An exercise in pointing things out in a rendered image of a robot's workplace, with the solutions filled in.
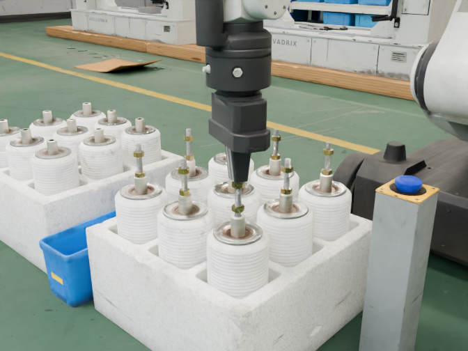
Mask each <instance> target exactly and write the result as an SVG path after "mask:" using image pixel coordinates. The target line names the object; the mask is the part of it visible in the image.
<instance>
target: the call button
mask: <svg viewBox="0 0 468 351"><path fill-rule="evenodd" d="M394 184H395V185H396V186H397V189H398V190H400V191H402V192H408V193H414V192H417V191H418V190H419V189H420V188H422V184H423V181H422V180H421V179H419V178H418V177H414V176H411V175H400V176H398V177H397V178H395V183H394Z"/></svg>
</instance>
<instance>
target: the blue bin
mask: <svg viewBox="0 0 468 351"><path fill-rule="evenodd" d="M114 217H116V210H114V211H111V212H108V213H106V214H103V215H101V216H99V217H96V218H93V219H90V220H88V221H85V222H82V223H80V224H77V225H75V226H72V227H69V228H67V229H64V230H62V231H59V232H57V233H54V234H51V235H48V236H46V237H43V238H41V239H40V241H39V245H40V248H41V249H42V252H43V256H44V259H45V265H46V269H47V275H48V279H49V285H50V289H51V292H52V293H53V294H54V295H56V296H57V297H58V298H59V299H61V300H63V301H64V302H65V303H66V304H68V305H69V306H71V307H74V308H75V307H78V306H81V305H83V304H85V303H87V302H89V301H91V300H93V287H92V281H91V269H90V263H89V256H88V245H87V238H86V228H88V227H90V226H93V225H96V224H101V223H103V222H104V221H106V220H108V219H111V218H114Z"/></svg>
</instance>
